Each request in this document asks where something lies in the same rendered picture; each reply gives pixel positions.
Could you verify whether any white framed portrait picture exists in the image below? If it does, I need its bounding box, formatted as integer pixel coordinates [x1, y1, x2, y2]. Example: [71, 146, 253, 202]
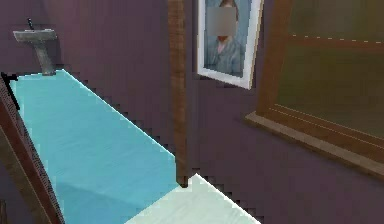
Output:
[196, 0, 265, 91]

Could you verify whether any brown framed window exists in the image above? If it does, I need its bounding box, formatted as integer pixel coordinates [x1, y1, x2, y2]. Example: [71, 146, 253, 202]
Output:
[244, 0, 384, 183]

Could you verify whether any brown wooden room door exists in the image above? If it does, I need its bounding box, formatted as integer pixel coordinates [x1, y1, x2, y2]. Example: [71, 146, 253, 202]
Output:
[0, 71, 67, 224]

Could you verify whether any brown wooden door frame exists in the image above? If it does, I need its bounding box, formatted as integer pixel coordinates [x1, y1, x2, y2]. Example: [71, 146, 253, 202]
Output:
[167, 0, 190, 188]

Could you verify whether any grey pedestal sink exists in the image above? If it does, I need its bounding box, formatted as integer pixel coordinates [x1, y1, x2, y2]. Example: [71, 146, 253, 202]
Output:
[12, 28, 58, 77]

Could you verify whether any black door handle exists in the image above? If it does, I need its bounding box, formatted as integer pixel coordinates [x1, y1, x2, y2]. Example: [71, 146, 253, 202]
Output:
[0, 71, 21, 112]

